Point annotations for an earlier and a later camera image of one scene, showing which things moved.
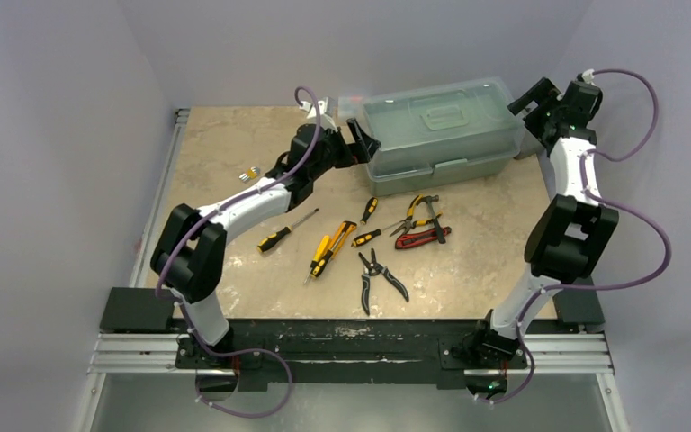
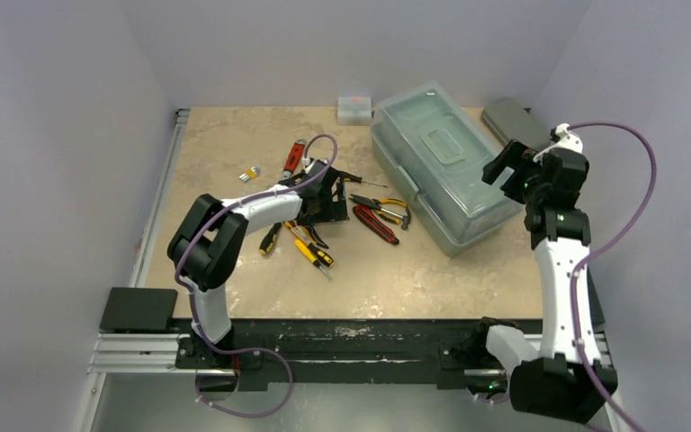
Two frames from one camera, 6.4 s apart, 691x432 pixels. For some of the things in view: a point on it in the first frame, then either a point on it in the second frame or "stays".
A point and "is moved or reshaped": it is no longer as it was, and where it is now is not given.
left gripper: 348,157 to 335,212
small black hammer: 440,233 to 406,220
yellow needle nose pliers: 409,223 to 375,204
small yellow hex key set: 250,174 stays
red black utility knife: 405,240 to 376,223
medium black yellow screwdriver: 369,237 to 349,177
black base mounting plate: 385,354 stays
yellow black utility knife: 341,235 to 321,255
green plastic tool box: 442,137 is moved or reshaped
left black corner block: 136,310 stays
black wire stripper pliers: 373,268 to 307,232
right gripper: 538,103 to 513,166
